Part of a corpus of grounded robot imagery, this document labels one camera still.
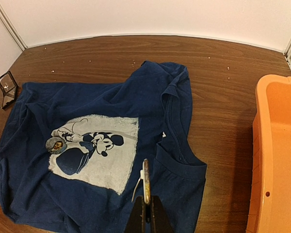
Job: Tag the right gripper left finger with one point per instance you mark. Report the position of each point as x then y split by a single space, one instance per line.
137 219

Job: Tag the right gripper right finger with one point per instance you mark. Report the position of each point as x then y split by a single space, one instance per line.
159 221

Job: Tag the black brooch display box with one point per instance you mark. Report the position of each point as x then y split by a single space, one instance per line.
8 90

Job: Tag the starry night round brooch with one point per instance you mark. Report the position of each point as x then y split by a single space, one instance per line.
145 178

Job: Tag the portrait round brooch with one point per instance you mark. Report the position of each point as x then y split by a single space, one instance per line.
56 145

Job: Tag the navy white clothing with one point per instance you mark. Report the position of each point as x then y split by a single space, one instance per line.
109 130

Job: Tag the orange plastic bin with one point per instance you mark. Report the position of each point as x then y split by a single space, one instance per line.
270 201

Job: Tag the left aluminium frame post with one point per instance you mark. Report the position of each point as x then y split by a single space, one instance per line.
12 30

